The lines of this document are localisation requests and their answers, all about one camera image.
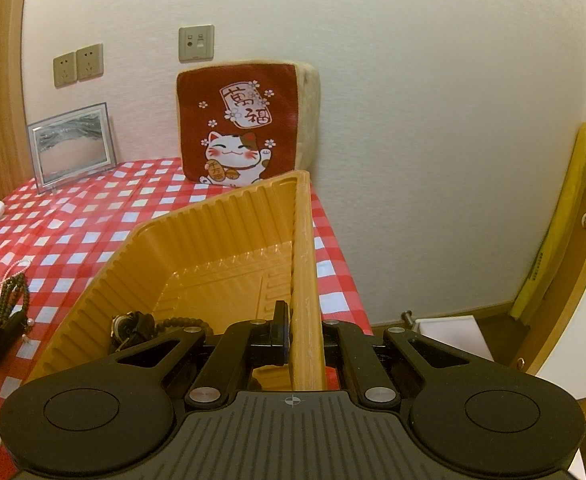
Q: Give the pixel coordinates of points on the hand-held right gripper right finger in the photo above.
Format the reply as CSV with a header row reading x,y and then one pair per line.
x,y
335,335

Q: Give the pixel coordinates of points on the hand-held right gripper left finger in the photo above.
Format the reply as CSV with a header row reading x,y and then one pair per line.
x,y
283,330

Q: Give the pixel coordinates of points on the orange plastic tray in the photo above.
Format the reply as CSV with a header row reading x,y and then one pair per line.
x,y
213,240

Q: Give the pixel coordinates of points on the black wristwatch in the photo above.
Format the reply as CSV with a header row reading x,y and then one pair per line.
x,y
123,327

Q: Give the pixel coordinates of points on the white box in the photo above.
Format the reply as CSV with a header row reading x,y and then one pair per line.
x,y
453,337

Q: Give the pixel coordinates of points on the red white checkered tablecloth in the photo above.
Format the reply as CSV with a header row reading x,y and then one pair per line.
x,y
73,220

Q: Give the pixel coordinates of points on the red lucky cat cushion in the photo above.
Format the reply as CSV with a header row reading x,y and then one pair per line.
x,y
238,125

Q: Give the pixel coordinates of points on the white and wooden chair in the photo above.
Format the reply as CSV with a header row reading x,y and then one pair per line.
x,y
583,310

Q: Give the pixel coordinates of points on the yellow flat board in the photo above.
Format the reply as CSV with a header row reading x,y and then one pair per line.
x,y
568,210

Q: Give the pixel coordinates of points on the silver picture frame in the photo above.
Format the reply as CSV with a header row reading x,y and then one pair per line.
x,y
70,147

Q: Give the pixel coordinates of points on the beige wall data socket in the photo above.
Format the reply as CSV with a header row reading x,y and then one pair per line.
x,y
196,44

